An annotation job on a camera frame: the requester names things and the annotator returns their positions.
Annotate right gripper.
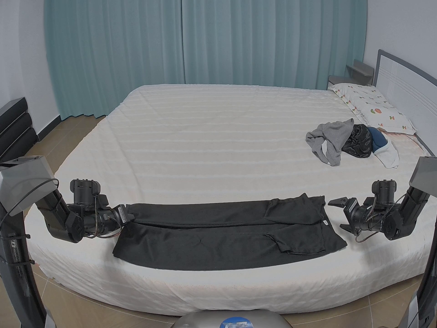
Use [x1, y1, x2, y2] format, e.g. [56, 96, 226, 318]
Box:
[327, 196, 367, 236]

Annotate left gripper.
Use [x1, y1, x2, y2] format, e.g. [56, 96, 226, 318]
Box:
[112, 203, 135, 226]

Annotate pile of clothes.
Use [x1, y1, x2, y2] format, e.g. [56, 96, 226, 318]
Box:
[305, 118, 400, 169]

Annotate black trousers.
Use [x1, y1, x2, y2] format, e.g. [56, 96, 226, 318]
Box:
[112, 193, 348, 271]

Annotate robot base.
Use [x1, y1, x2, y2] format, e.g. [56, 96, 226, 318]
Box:
[171, 311, 287, 328]

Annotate bed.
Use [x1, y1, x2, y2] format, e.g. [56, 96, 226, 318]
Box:
[25, 49, 437, 317]

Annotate white printed pillow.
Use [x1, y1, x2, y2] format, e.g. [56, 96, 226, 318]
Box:
[328, 82, 418, 136]

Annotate black chest of drawers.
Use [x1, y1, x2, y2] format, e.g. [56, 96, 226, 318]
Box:
[0, 97, 40, 163]

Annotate grey bedside table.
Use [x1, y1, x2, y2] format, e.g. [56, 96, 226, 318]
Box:
[328, 59, 375, 86]

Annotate blue-green curtain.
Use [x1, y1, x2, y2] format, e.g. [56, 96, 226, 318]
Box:
[44, 0, 185, 120]
[181, 0, 368, 90]

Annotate black cable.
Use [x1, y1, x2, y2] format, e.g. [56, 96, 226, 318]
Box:
[354, 228, 375, 244]
[7, 179, 59, 218]

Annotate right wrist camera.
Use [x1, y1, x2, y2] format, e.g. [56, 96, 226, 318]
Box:
[372, 180, 397, 205]

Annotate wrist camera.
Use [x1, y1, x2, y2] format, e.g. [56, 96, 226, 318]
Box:
[372, 180, 397, 205]
[70, 179, 110, 214]

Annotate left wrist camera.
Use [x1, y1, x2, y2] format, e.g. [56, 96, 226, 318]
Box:
[70, 179, 110, 214]

